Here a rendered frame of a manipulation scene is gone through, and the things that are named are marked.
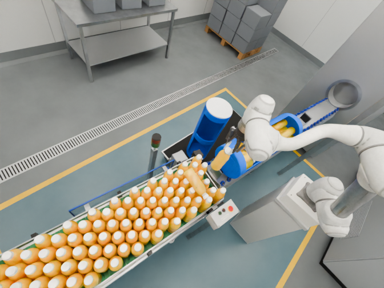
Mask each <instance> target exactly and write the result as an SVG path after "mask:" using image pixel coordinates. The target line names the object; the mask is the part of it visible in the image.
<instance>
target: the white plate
mask: <svg viewBox="0 0 384 288"><path fill-rule="evenodd" d="M206 108H207V110H208V112H209V113H210V114H211V115H213V116H215V117H217V118H220V119H226V118H228V117H230V116H231V115H232V113H233V109H232V107H231V105H230V104H229V103H228V102H227V101H226V100H224V99H222V98H217V97H214V98H210V99H209V100H208V101H207V103H206Z"/></svg>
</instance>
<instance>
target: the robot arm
mask: <svg viewBox="0 0 384 288"><path fill-rule="evenodd" d="M274 107H275V101H274V100H273V99H272V97H270V96H268V95H264V94H261V95H259V96H257V97H256V98H254V99H253V100H252V101H251V103H250V104H249V105H248V107H247V108H246V110H245V112H244V114H243V117H242V118H241V120H240V121H239V122H238V127H237V128H235V126H233V127H231V128H230V131H229V133H228V135H227V136H226V140H227V142H226V143H225V144H226V146H225V147H224V148H223V149H225V148H226V147H228V146H229V145H230V144H231V143H232V140H233V139H234V138H236V139H237V143H236V145H235V147H234V148H233V149H232V150H231V151H230V152H229V154H228V155H231V154H233V153H235V152H236V153H238V152H240V151H241V150H242V149H243V148H244V147H245V148H246V151H247V153H248V155H249V157H250V158H251V159H253V160H255V161H265V160H267V159H269V158H270V156H271V155H272V154H273V153H275V152H276V151H292V150H296V149H300V148H302V147H304V146H306V145H308V144H311V143H313V142H315V141H317V140H319V139H322V138H332V139H334V140H337V141H340V142H342V143H344V144H346V145H348V146H351V147H354V150H355V151H356V152H357V154H358V156H359V158H360V161H361V162H360V164H359V169H358V172H357V178H356V180H355V181H354V182H353V183H352V184H351V185H350V186H349V187H348V188H347V189H346V190H345V191H344V186H343V183H342V182H341V181H340V180H339V179H338V178H335V177H322V178H320V179H318V180H316V181H314V182H312V183H310V182H306V184H305V186H304V187H303V188H302V189H301V190H300V191H299V192H297V193H296V195H297V196H298V197H300V198H301V199H302V200H303V201H304V202H305V203H306V204H307V205H308V206H309V207H310V208H311V209H312V211H313V212H315V213H316V212H317V216H318V220H319V224H320V226H321V228H322V230H323V231H324V232H325V233H326V234H327V235H328V236H330V237H345V236H346V235H347V234H348V232H349V230H350V228H349V226H350V223H351V220H352V218H353V212H355V211H356V210H357V209H359V208H360V207H361V206H363V205H364V204H365V203H366V202H368V201H369V200H371V199H372V198H373V197H375V196H376V195H380V196H382V197H384V131H382V130H378V129H375V128H372V127H367V126H357V125H339V124H323V125H319V126H316V127H314V128H311V129H309V130H307V131H305V132H303V133H301V134H299V135H297V136H295V137H292V138H285V137H283V136H281V135H280V133H279V131H278V130H276V129H274V128H273V127H272V126H270V119H271V114H272V112H273V110H274ZM233 132H234V135H233V136H232V137H231V135H232V133H233ZM230 137H231V138H230ZM241 142H244V143H243V145H242V146H241V147H240V148H239V146H240V144H241Z"/></svg>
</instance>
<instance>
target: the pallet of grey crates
mask: <svg viewBox="0 0 384 288"><path fill-rule="evenodd" d="M287 1H288V0H214V2H213V6H212V9H211V12H210V13H211V14H210V16H209V20H208V23H207V25H206V27H205V32H207V33H210V32H215V33H216V34H217V35H218V36H219V37H221V38H222V40H221V45H222V46H226V45H230V46H232V47H233V48H234V49H236V51H238V52H239V55H238V57H237V58H238V59H239V60H242V59H244V58H247V57H249V56H251V55H254V54H256V53H258V52H260V50H261V48H262V45H263V44H264V42H265V40H266V38H267V36H268V34H269V32H270V31H271V29H272V28H273V26H274V24H275V23H276V21H277V19H278V17H279V15H280V14H281V12H282V10H283V8H284V6H285V4H286V3H287Z"/></svg>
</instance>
